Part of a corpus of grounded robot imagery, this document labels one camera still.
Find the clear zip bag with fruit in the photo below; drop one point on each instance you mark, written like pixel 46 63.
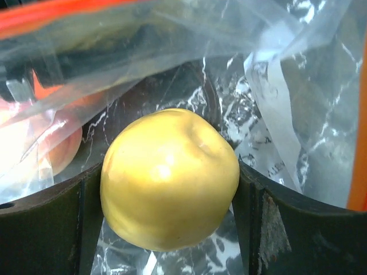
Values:
pixel 278 79

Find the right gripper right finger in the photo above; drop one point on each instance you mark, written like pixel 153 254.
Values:
pixel 281 231

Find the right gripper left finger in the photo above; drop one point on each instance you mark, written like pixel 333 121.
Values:
pixel 54 231

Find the fake pink peach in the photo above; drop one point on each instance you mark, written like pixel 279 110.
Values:
pixel 34 145

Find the fake peach apple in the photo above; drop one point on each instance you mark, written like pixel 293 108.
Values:
pixel 168 180

